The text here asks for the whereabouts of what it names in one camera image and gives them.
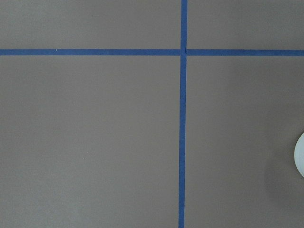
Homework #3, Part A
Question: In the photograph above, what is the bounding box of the white round plate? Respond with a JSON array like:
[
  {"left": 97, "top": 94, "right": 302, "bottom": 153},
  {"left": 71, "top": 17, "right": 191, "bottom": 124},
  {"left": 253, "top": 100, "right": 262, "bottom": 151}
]
[{"left": 294, "top": 134, "right": 304, "bottom": 176}]

